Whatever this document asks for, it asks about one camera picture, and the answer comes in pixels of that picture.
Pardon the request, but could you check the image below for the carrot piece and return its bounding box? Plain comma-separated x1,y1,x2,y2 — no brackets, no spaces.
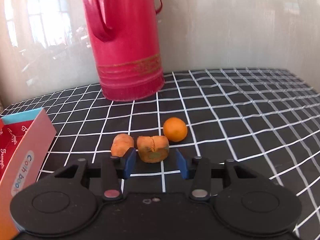
111,133,135,157

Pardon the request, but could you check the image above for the small orange tangerine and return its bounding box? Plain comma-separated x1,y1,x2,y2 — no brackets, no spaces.
163,117,188,142

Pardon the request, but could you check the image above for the red cardboard box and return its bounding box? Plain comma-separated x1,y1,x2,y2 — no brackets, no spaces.
1,108,56,239

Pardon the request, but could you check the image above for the red thermos flask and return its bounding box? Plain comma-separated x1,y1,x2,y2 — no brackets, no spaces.
83,0,164,101

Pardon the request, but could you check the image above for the split carrot chunk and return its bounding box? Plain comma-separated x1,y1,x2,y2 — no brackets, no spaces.
137,135,169,164

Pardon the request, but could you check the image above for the black white grid tablecloth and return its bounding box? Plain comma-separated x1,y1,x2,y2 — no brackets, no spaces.
1,69,319,239

